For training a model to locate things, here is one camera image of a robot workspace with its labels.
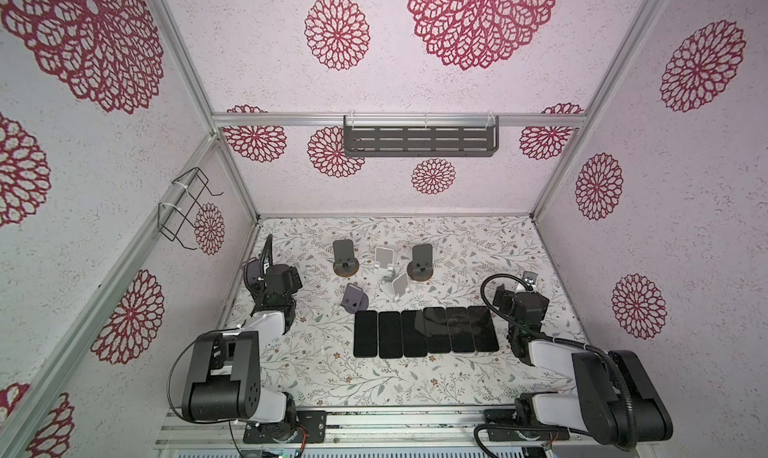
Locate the black smartphone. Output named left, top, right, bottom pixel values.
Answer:
left=401, top=310, right=428, bottom=358
left=353, top=310, right=378, bottom=358
left=423, top=307, right=452, bottom=354
left=446, top=307, right=475, bottom=353
left=378, top=311, right=403, bottom=359
left=467, top=306, right=499, bottom=353

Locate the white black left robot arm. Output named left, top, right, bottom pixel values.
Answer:
left=180, top=264, right=302, bottom=433

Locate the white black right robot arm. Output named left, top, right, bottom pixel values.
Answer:
left=491, top=285, right=673, bottom=450

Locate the grey round phone stand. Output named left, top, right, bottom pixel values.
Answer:
left=242, top=257, right=263, bottom=293

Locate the grey round stand front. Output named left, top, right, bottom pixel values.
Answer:
left=341, top=283, right=369, bottom=314

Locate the clear acrylic stand back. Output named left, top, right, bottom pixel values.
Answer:
left=374, top=247, right=395, bottom=272

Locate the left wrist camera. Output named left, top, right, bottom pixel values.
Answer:
left=259, top=234, right=274, bottom=279

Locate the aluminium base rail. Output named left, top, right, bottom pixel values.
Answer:
left=152, top=405, right=619, bottom=457

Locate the black wire wall basket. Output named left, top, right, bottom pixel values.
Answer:
left=156, top=167, right=225, bottom=255

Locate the grey slotted wall shelf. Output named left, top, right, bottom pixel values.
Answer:
left=342, top=116, right=499, bottom=158

